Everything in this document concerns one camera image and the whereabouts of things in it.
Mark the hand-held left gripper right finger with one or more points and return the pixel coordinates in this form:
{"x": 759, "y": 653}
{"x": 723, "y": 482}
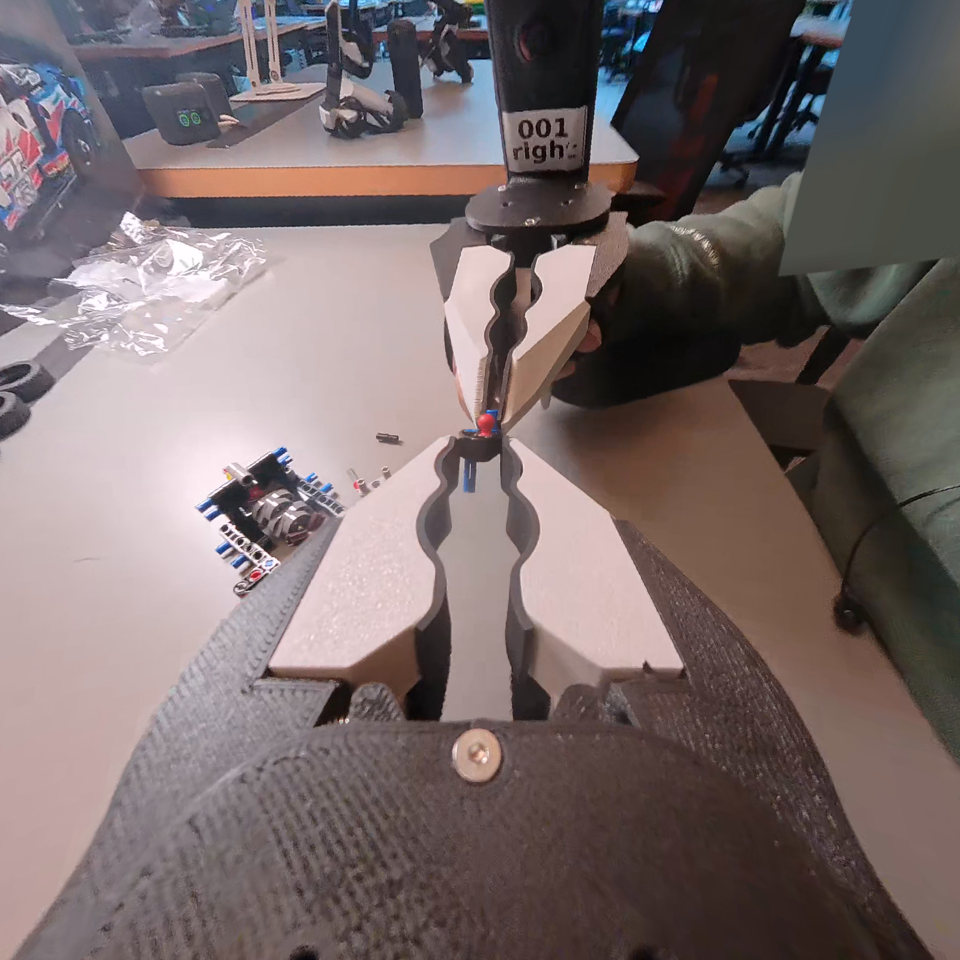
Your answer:
{"x": 592, "y": 592}

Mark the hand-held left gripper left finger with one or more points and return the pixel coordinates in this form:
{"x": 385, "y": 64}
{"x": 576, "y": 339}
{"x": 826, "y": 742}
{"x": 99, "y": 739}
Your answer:
{"x": 352, "y": 592}

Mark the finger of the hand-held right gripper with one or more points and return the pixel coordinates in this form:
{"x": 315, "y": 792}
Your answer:
{"x": 469, "y": 315}
{"x": 555, "y": 315}

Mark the black triangular lego piece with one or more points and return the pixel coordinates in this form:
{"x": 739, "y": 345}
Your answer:
{"x": 480, "y": 444}

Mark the blue lego pin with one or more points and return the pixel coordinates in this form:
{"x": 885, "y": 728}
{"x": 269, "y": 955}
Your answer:
{"x": 469, "y": 476}

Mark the person's right forearm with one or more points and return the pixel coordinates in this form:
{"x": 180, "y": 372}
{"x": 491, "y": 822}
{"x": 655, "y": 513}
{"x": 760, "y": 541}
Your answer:
{"x": 697, "y": 300}

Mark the lego car chassis assembly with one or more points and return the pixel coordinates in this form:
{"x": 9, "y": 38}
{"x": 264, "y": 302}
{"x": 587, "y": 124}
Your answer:
{"x": 270, "y": 517}

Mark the grey lego connector assembly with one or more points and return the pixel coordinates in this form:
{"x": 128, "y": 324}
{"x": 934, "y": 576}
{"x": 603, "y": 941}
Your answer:
{"x": 367, "y": 480}

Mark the black rubber lego tire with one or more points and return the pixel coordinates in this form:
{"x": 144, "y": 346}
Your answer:
{"x": 9, "y": 414}
{"x": 26, "y": 379}

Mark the lego set box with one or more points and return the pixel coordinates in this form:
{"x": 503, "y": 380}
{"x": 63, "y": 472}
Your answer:
{"x": 52, "y": 150}

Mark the person's right hand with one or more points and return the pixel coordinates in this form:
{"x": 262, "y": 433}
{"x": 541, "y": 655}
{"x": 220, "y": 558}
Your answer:
{"x": 592, "y": 341}

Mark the grey desk with wooden edge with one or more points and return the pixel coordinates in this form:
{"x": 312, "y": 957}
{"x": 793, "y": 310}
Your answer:
{"x": 450, "y": 131}

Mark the black mesh office chair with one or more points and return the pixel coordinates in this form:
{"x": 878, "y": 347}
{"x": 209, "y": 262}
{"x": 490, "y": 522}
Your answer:
{"x": 697, "y": 97}

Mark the spare black white gripper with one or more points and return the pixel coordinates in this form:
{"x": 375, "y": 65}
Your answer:
{"x": 352, "y": 112}

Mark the white desk stand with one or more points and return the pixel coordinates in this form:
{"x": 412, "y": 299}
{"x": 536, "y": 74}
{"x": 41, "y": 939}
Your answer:
{"x": 259, "y": 52}

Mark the crumpled clear plastic bag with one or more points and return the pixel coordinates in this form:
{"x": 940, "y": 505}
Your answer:
{"x": 150, "y": 285}

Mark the person's green sweatshirt torso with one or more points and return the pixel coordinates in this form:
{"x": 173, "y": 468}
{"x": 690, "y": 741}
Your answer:
{"x": 892, "y": 465}

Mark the black charger case green lights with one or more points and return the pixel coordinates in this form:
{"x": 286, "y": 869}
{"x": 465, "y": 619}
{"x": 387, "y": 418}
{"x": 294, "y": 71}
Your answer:
{"x": 184, "y": 112}

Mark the black camera stick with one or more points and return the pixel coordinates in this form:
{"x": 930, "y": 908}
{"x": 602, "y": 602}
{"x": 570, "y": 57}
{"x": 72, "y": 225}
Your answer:
{"x": 405, "y": 67}

